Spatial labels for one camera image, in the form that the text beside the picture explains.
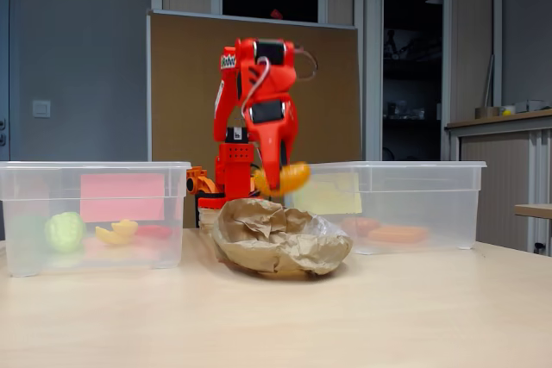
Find orange toy croissant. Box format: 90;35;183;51
253;161;312;197

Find red toy chili pepper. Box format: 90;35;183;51
136;224;174;240

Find yellow toy bananas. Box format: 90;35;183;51
94;219;140;246

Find pale green toy grapes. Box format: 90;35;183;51
44;211;86;253

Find yellow paper label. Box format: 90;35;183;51
292;172;362;215

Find clear plastic bin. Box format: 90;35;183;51
0;160;192;278
284;160;487;256

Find pink paper label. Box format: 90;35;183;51
79;172;166;223

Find white box on cabinet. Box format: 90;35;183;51
515;99;551;113

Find orange plastic clamp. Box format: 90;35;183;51
185;165;221;196

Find wooden base block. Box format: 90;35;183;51
198;207;226;229

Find brown cork board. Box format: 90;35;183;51
146;9;362;229

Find crumpled brown paper bag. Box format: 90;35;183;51
210;197;354;277

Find grey cabinet with wooden top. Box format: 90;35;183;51
444;109;552;257

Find small wooden side table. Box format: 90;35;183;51
513;203;552;220

